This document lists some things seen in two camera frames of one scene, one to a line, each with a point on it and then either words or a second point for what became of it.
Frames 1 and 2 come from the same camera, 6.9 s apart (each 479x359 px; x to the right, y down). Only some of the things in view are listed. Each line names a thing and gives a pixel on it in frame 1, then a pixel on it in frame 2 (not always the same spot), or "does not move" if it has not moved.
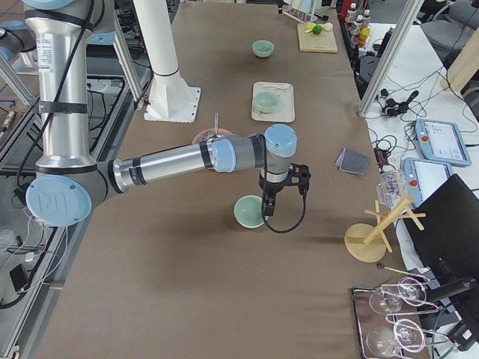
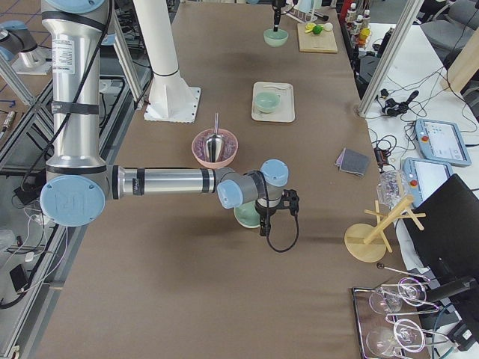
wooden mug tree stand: (368, 242) does not move
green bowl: (248, 211) does not move
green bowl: (263, 48) to (275, 39)
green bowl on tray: (266, 101) does not move
